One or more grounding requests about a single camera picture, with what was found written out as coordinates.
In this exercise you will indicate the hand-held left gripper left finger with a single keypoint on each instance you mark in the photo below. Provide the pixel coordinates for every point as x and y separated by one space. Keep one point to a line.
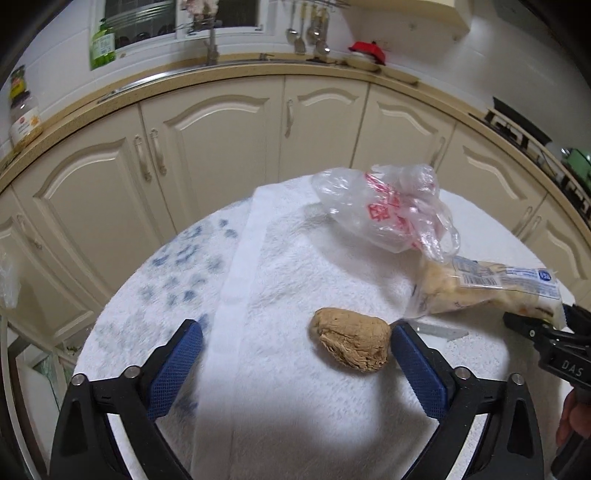
178 369

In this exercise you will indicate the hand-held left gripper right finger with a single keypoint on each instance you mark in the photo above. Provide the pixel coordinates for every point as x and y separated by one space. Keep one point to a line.
420 369

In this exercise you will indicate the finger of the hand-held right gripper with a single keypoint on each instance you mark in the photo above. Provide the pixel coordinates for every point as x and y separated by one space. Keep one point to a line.
526 324
577 316

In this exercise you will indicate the clear bag of bread rolls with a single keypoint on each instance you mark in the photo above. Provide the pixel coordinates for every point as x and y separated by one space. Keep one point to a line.
461 286

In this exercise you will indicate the brown bread lump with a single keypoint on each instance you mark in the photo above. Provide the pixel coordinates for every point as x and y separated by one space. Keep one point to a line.
351 339

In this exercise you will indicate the person's right hand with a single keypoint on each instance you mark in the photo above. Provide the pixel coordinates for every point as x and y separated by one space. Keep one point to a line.
568 420

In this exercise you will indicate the blue patterned cloth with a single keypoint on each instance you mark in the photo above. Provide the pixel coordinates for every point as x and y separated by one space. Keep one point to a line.
184 258

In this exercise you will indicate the white towel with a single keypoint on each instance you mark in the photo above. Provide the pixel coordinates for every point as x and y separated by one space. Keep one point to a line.
286 295

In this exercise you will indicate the green appliance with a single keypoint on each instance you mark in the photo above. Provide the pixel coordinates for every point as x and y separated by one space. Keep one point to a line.
579 161

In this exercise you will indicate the clear plastic bag red print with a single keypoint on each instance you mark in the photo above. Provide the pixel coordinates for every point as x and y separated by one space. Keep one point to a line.
383 217

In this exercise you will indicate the clear hanging plastic bag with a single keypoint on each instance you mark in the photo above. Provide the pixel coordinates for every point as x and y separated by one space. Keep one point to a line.
9 281

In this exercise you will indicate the black gas stove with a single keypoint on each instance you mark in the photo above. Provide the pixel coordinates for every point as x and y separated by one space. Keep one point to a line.
521 127

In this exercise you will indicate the cream kitchen cabinet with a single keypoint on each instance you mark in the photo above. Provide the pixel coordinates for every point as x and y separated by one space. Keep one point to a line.
207 138

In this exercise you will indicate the white jar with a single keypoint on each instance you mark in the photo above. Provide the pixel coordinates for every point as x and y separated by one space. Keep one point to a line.
25 122

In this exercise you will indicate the red pot lid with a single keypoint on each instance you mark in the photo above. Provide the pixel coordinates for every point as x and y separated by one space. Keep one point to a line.
367 50

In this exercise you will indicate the metal faucet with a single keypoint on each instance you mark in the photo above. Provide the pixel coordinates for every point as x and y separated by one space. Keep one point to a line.
211 46

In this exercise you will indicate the dark lidded jar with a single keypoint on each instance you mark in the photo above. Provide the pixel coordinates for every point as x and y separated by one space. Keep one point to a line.
18 83

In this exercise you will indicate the cream range hood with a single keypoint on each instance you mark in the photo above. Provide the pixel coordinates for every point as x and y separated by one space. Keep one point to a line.
406 18

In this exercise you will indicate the green bottle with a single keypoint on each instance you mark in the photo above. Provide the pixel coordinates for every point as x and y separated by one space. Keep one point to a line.
102 46

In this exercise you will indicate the metal spoon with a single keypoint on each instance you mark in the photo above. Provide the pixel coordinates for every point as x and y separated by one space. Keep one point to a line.
322 46

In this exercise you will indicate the metal spatula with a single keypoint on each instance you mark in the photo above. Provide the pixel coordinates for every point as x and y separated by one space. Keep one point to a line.
300 45

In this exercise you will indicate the metal ladle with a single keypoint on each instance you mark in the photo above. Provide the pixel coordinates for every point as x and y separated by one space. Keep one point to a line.
291 33

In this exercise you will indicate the kitchen window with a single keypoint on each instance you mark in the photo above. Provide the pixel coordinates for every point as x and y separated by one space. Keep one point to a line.
231 14

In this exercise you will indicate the pink cloth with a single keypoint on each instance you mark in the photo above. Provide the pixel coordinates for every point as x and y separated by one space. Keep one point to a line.
198 5

